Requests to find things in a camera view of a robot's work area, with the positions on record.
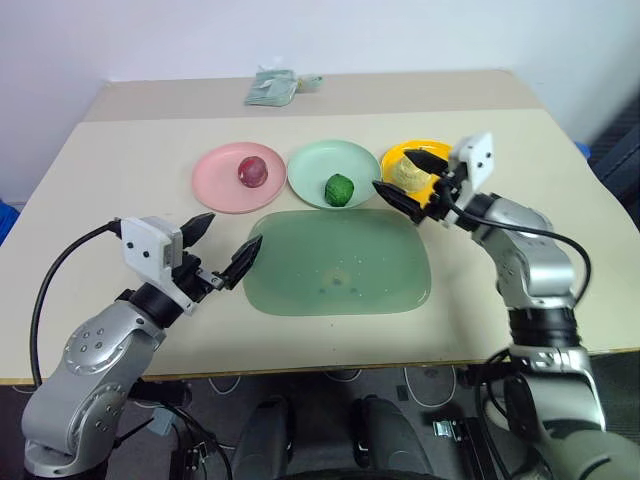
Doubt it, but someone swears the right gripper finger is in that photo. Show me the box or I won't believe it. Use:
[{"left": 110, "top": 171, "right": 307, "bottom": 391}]
[
  {"left": 372, "top": 180, "right": 427, "bottom": 224},
  {"left": 402, "top": 148, "right": 450, "bottom": 175}
]

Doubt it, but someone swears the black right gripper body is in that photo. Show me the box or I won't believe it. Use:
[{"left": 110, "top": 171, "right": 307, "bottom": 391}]
[{"left": 422, "top": 167, "right": 469, "bottom": 223}]

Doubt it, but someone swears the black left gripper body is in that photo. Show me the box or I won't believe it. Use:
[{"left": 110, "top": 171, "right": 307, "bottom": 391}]
[{"left": 170, "top": 251, "right": 226, "bottom": 304}]

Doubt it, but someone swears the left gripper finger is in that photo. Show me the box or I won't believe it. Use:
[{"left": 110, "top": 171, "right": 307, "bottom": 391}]
[
  {"left": 179, "top": 212, "right": 217, "bottom": 250},
  {"left": 220, "top": 234, "right": 265, "bottom": 292}
]

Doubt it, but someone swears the pale yellow round item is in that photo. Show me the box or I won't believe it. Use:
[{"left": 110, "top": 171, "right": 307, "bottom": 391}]
[{"left": 390, "top": 153, "right": 437, "bottom": 197}]

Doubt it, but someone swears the round yellow plate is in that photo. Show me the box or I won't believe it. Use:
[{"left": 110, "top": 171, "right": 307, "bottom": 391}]
[{"left": 380, "top": 139, "right": 457, "bottom": 209}]

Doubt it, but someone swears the round pink plate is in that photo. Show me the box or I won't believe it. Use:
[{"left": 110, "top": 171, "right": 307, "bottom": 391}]
[{"left": 192, "top": 141, "right": 288, "bottom": 216}]

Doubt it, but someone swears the green round item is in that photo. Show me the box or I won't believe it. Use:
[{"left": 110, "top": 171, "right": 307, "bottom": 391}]
[{"left": 324, "top": 172, "right": 356, "bottom": 208}]

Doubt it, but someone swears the red round item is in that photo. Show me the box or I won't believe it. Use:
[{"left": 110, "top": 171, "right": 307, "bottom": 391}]
[{"left": 236, "top": 155, "right": 270, "bottom": 189}]

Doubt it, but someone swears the round light green plate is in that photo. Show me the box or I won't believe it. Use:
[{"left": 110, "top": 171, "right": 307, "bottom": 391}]
[{"left": 287, "top": 139, "right": 382, "bottom": 211}]

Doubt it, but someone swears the large green rectangular tray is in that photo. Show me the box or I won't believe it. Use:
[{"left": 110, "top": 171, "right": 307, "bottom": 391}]
[{"left": 242, "top": 209, "right": 434, "bottom": 318}]

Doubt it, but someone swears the small grey box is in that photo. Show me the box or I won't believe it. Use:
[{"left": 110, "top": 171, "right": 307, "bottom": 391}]
[{"left": 151, "top": 406, "right": 175, "bottom": 437}]

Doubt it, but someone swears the folded green cloth packet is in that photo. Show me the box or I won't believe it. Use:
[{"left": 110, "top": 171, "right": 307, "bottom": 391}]
[{"left": 243, "top": 65, "right": 298, "bottom": 108}]

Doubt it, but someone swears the dark rounded robot leg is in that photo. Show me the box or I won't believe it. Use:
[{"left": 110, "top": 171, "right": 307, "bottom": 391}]
[
  {"left": 348, "top": 393, "right": 434, "bottom": 480},
  {"left": 232, "top": 394, "right": 297, "bottom": 480}
]

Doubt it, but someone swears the dark office chair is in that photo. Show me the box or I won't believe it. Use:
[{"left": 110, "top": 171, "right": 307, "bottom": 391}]
[{"left": 588, "top": 97, "right": 640, "bottom": 202}]

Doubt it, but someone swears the blue bin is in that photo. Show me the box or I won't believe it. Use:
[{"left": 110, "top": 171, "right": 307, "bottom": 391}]
[{"left": 0, "top": 198, "right": 22, "bottom": 247}]

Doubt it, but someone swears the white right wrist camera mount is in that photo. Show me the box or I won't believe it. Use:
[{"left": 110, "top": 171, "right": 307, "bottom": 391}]
[{"left": 446, "top": 131, "right": 497, "bottom": 227}]

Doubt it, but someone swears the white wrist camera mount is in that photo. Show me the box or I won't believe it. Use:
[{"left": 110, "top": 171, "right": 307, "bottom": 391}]
[
  {"left": 446, "top": 131, "right": 497, "bottom": 227},
  {"left": 119, "top": 215, "right": 197, "bottom": 317}
]

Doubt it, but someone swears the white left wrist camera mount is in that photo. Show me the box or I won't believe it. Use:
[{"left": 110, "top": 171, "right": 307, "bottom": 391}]
[{"left": 119, "top": 215, "right": 197, "bottom": 317}]

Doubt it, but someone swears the white floor cable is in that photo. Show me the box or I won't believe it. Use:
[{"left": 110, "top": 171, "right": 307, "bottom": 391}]
[
  {"left": 206, "top": 374, "right": 242, "bottom": 397},
  {"left": 403, "top": 368, "right": 457, "bottom": 409}
]

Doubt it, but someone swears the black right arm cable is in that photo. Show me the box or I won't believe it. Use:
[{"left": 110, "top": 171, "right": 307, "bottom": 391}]
[{"left": 438, "top": 192, "right": 594, "bottom": 302}]

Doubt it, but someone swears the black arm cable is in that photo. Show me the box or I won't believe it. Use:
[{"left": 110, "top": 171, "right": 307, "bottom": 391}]
[
  {"left": 438, "top": 192, "right": 594, "bottom": 302},
  {"left": 29, "top": 222, "right": 124, "bottom": 389}
]

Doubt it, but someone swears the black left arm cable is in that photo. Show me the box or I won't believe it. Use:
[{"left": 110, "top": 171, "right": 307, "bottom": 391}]
[{"left": 29, "top": 222, "right": 124, "bottom": 389}]

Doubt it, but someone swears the silver metal bracket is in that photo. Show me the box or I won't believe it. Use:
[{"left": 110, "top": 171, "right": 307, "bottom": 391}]
[{"left": 431, "top": 418, "right": 467, "bottom": 442}]

